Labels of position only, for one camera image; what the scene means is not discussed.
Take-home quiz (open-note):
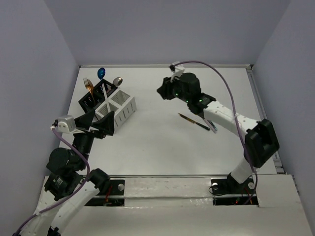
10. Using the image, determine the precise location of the gold knife black handle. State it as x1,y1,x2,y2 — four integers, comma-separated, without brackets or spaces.
178,113,211,131

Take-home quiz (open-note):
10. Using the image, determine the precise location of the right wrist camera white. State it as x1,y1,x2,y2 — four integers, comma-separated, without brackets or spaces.
169,61,185,82

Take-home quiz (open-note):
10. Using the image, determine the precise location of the black utensil container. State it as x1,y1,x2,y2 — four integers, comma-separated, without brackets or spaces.
78,78,118,113

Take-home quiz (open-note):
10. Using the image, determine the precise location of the clear chopstick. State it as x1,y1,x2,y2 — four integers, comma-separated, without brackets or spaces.
89,85,105,109
102,80,111,113

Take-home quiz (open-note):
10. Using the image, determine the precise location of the copper fork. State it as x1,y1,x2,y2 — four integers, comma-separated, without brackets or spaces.
87,79,96,106

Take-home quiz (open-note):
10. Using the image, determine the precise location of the silver spoon pink handle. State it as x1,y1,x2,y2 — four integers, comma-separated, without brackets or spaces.
106,77,123,95

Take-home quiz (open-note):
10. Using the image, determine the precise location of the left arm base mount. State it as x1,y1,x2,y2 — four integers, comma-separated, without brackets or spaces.
85,178,125,207

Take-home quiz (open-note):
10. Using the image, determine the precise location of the white utensil container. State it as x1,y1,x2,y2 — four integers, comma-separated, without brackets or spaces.
95,88,137,132

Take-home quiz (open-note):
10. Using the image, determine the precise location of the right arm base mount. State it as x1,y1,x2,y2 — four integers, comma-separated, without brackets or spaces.
208,177,259,206

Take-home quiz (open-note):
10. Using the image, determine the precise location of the blue metallic spoon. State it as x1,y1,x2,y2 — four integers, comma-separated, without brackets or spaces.
97,67,106,81

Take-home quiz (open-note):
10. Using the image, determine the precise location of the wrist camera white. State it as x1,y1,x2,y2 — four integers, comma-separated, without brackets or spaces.
51,115,84,134
169,61,185,82

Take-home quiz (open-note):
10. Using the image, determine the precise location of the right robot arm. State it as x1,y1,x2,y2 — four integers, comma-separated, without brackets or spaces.
157,73,280,193

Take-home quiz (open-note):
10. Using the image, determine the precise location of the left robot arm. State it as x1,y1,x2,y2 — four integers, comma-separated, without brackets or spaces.
14,110,115,236

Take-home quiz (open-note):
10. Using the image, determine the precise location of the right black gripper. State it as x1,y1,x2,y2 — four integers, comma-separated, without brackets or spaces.
157,75,190,104

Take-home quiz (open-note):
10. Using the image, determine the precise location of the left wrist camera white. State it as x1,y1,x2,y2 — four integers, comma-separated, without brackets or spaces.
51,115,84,134

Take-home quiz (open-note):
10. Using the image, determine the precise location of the gold fork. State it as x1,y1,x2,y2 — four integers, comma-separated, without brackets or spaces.
83,78,90,92

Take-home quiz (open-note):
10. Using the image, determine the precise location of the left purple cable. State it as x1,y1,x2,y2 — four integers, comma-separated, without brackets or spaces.
13,126,91,236

